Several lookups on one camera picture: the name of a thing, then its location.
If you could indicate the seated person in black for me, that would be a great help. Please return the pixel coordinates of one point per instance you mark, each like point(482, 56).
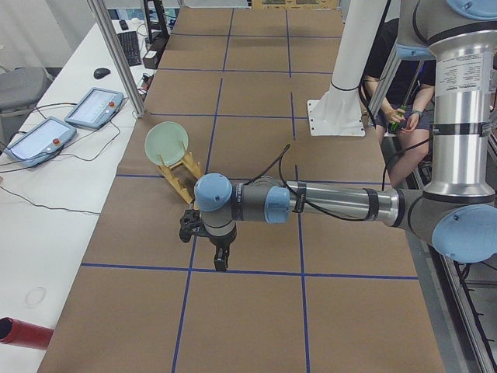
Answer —
point(404, 104)

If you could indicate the red cylinder tube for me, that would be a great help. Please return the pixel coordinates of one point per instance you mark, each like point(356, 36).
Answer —
point(24, 334)

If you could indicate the black computer mouse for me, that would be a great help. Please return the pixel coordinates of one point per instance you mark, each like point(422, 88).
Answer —
point(101, 73)

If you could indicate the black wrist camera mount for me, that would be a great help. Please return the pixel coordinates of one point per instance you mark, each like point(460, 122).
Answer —
point(191, 225)

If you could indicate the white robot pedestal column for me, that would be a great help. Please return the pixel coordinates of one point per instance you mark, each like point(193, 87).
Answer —
point(338, 112)

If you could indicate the far teach pendant tablet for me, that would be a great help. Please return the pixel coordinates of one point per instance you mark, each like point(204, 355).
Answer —
point(96, 108)

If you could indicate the light green plate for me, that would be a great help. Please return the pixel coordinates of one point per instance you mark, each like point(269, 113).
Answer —
point(166, 143)

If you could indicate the near teach pendant tablet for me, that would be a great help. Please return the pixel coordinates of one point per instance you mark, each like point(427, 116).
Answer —
point(41, 143)

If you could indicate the black keyboard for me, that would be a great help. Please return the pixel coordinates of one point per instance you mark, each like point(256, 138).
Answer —
point(130, 46)

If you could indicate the wooden dish rack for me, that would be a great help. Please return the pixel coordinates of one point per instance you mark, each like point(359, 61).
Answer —
point(182, 175)

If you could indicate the aluminium frame post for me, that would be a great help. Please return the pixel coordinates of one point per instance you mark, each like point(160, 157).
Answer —
point(106, 27)

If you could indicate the teach pendant tablet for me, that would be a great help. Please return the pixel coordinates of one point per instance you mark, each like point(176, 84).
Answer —
point(96, 108)
point(41, 143)

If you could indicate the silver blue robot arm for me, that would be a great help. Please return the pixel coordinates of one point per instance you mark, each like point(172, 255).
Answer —
point(455, 212)

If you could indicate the grey office chair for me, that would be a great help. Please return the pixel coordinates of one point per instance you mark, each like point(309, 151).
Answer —
point(23, 87)

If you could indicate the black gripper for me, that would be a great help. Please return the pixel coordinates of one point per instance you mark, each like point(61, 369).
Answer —
point(221, 241)

